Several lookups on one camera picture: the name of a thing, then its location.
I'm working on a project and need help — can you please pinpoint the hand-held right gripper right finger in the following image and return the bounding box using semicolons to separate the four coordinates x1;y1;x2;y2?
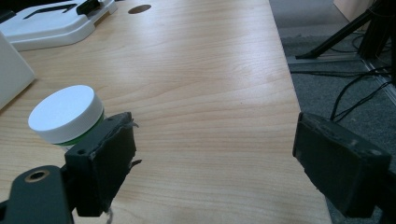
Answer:
291;111;392;218

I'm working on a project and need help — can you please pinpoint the white flat device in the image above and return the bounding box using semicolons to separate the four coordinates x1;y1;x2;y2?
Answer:
0;0;120;52

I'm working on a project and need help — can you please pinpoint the black cable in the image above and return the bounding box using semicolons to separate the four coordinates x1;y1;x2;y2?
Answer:
330;64;396;123

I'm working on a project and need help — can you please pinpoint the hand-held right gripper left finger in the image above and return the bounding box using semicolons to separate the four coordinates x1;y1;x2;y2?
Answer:
64;111;143;217

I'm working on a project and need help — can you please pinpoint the white capped jar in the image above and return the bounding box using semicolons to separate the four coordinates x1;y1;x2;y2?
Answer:
27;84;106;152

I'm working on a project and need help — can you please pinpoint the white box edge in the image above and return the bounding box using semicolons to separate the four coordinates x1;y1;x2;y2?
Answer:
0;32;36;110

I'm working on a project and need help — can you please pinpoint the black metal stand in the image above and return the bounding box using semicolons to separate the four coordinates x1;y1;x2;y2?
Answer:
294;0;396;61

